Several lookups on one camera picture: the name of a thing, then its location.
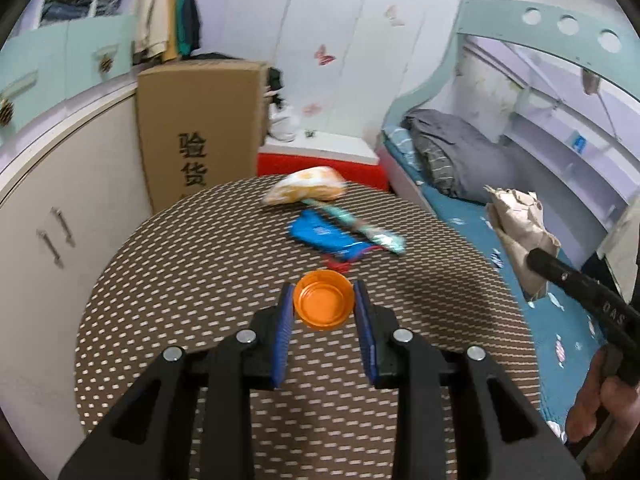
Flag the hanging clothes on rack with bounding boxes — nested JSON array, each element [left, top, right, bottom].
[[134, 0, 201, 63]]

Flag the large cardboard box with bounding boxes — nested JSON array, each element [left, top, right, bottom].
[[136, 60, 269, 212]]

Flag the pink butterfly wall sticker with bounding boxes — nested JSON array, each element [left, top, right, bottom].
[[314, 44, 336, 66]]

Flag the grey folded quilt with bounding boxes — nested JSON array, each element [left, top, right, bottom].
[[402, 110, 526, 204]]

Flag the blue snack wrapper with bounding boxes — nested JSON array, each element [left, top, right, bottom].
[[288, 209, 382, 273]]

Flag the red covered bench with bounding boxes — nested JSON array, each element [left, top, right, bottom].
[[257, 131, 390, 191]]

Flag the person's right hand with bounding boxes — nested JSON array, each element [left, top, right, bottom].
[[565, 344, 639, 474]]

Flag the cream hanging shirt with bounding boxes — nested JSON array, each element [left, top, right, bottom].
[[597, 197, 639, 304]]

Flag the blue checked pillow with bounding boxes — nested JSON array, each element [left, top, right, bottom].
[[384, 127, 423, 172]]

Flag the teal bed mattress cover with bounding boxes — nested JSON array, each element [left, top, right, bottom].
[[380, 128, 605, 440]]

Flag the white curved cabinet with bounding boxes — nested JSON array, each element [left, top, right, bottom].
[[1, 84, 151, 471]]

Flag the teal toothpaste tube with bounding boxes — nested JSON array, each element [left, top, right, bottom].
[[303, 198, 406, 256]]

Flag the teal drawer unit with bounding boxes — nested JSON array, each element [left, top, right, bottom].
[[0, 15, 134, 140]]

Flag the brown paper bag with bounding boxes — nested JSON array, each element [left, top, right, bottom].
[[484, 185, 561, 301]]

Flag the orange bottle cap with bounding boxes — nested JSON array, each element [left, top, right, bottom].
[[293, 270, 355, 330]]

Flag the teal bunk bed frame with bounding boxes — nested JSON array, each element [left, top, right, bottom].
[[378, 0, 640, 271]]

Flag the orange white plastic bag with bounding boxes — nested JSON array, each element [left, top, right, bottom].
[[262, 166, 347, 206]]

